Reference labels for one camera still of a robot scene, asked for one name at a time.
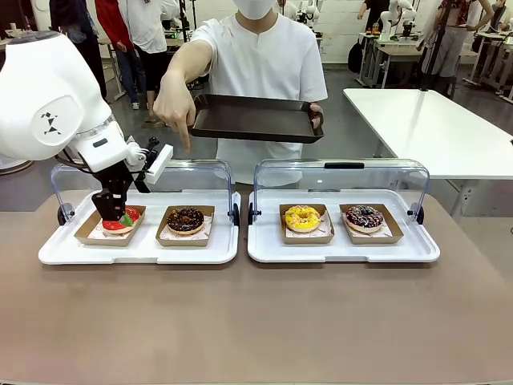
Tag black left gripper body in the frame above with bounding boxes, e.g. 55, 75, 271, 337
97, 167, 134, 210

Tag cardboard box of chocolate donut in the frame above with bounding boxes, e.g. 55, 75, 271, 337
155, 204, 216, 248

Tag chocolate glazed donut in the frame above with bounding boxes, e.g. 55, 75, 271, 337
166, 206, 204, 236

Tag dark brown serving tray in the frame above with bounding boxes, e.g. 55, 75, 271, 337
188, 94, 325, 145

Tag person right forearm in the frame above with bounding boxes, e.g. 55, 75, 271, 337
159, 38, 214, 99

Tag red glazed donut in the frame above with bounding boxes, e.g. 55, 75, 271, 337
101, 205, 142, 237

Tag cardboard box of red donut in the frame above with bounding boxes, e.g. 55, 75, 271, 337
74, 204, 147, 247

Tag yellow glazed sprinkle donut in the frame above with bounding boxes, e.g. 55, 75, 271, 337
284, 205, 322, 234

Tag cardboard box of yellow donut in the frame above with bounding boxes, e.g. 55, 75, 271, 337
278, 202, 336, 246

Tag person torso white shirt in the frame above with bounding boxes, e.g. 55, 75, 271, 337
190, 0, 329, 189

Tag chocolate sprinkled donut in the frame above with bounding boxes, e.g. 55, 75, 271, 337
345, 204, 385, 234

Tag cardboard box of purple donut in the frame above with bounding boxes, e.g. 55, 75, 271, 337
338, 202, 405, 245

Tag person right hand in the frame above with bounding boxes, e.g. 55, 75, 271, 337
152, 84, 199, 153

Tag person left hand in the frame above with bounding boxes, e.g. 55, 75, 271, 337
309, 103, 325, 130

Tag white display tray base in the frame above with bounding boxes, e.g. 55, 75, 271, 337
246, 188, 442, 265
38, 188, 242, 266

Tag clear plastic display lid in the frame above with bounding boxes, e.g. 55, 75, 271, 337
50, 158, 241, 228
248, 158, 431, 226

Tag bystander in dark clothes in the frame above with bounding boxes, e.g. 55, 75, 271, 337
49, 0, 108, 103

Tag bystander white shirt black leggings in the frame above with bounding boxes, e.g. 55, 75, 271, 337
119, 0, 180, 124

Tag bystander in red top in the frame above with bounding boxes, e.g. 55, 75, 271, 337
95, 0, 141, 110

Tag white face mask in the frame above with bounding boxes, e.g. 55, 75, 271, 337
234, 0, 281, 21

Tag black backpack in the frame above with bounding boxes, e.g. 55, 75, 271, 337
347, 38, 365, 74

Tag white background work table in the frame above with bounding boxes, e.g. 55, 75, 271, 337
357, 30, 426, 90

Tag white side table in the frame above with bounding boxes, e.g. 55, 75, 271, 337
342, 87, 513, 220

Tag bystander in grey trousers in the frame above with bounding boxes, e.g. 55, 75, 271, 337
416, 0, 471, 78

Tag left arm dark cable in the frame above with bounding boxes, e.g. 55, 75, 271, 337
54, 148, 105, 177

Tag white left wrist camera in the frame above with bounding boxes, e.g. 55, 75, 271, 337
127, 136, 175, 194

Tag white round pedestal stand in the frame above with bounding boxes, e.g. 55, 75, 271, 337
0, 157, 35, 176

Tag black camera stand pole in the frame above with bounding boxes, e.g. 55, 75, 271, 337
418, 0, 454, 94

